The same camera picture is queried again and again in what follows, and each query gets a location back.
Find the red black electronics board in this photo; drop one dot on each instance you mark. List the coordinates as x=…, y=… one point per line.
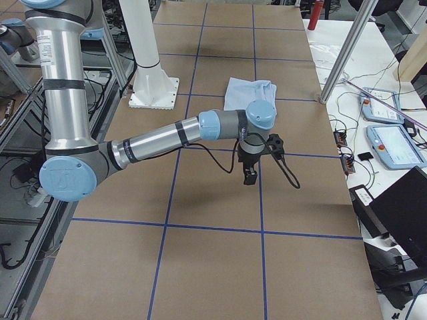
x=340, y=138
x=347, y=161

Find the white power strip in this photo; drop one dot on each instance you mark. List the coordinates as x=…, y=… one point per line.
x=38, y=198

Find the black power box with label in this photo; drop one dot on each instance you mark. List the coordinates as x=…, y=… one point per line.
x=361, y=200

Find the brown paper table cover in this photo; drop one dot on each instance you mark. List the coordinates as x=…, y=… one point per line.
x=177, y=237

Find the light blue button shirt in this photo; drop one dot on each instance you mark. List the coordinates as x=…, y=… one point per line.
x=240, y=93

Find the black monitor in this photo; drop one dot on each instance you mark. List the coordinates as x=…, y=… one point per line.
x=402, y=211

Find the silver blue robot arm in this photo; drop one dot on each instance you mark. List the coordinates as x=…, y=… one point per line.
x=76, y=163

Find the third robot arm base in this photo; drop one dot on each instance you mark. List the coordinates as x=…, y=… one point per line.
x=16, y=37

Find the clear plastic bag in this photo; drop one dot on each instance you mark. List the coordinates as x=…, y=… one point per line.
x=324, y=55

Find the lower blue teach pendant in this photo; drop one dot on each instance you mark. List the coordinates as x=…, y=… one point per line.
x=394, y=147

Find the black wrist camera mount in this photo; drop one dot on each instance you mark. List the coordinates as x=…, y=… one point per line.
x=275, y=146

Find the wooden beam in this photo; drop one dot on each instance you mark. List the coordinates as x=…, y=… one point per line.
x=414, y=16

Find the aluminium frame post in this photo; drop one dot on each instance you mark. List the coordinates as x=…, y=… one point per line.
x=350, y=42

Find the purple grabber stick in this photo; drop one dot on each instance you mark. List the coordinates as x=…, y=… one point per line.
x=406, y=117

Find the upper blue teach pendant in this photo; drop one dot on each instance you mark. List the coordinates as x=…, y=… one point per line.
x=373, y=110

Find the red cylinder bottle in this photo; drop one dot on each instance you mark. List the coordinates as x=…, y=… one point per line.
x=315, y=14

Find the blue teach pendant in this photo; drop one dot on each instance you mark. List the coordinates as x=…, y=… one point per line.
x=394, y=147
x=373, y=110

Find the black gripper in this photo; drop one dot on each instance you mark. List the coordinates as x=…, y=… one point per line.
x=247, y=160

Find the small black square pad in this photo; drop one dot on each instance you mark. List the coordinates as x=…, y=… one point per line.
x=365, y=156

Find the aluminium frame rack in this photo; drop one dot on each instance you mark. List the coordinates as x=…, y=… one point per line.
x=32, y=236

